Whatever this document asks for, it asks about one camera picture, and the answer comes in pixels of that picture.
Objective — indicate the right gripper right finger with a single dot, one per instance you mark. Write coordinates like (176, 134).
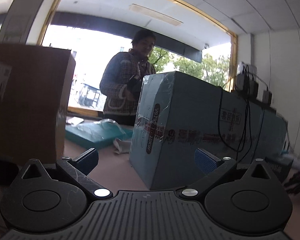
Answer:
(245, 200)

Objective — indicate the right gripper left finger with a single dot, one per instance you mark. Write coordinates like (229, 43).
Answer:
(45, 198)

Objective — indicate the small dark teal box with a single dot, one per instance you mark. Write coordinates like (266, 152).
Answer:
(281, 167)

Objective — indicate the teal flat box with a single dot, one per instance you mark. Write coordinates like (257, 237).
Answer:
(98, 134)

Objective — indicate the crumpled white paper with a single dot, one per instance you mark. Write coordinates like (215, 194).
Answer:
(121, 146)

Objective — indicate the brown cardboard box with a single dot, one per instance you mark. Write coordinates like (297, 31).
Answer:
(35, 84)

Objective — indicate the light blue cardboard box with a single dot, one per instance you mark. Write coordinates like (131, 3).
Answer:
(178, 113)

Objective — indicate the black power adapters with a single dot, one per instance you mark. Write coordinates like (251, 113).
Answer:
(247, 84)

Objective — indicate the person in plaid jacket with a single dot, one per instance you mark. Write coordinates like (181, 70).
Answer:
(122, 79)

